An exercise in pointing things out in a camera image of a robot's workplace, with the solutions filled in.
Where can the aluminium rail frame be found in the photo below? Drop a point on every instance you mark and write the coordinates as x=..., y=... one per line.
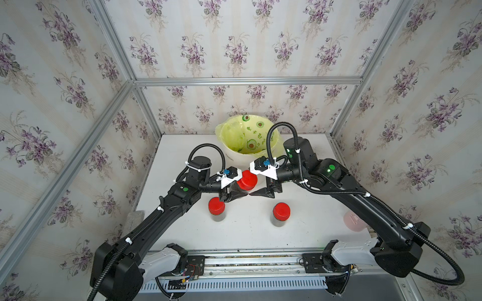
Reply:
x=222, y=263

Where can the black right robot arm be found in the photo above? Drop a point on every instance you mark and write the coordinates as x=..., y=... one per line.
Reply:
x=398, y=246

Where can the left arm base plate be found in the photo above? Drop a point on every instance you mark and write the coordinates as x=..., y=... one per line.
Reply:
x=190, y=267

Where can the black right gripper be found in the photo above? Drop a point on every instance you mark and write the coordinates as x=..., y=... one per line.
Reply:
x=264, y=192

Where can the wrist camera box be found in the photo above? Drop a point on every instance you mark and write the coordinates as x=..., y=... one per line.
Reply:
x=262, y=166
x=229, y=176

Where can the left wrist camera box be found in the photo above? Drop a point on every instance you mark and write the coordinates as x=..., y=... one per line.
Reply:
x=229, y=176

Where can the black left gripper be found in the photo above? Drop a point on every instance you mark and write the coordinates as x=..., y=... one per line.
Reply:
x=231, y=195

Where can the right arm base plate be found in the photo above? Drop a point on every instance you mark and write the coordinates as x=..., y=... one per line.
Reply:
x=320, y=263

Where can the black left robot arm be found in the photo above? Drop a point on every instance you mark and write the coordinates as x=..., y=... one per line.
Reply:
x=198, y=177

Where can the white trash bin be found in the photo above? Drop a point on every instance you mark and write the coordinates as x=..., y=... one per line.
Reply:
x=239, y=160

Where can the pink plastic cup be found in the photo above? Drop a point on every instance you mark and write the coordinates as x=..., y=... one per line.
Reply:
x=353, y=222

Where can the red-lid tea jar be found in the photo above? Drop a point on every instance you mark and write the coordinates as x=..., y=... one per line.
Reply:
x=281, y=212
x=217, y=209
x=248, y=181

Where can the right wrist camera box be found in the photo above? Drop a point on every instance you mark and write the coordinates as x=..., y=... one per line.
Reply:
x=262, y=166

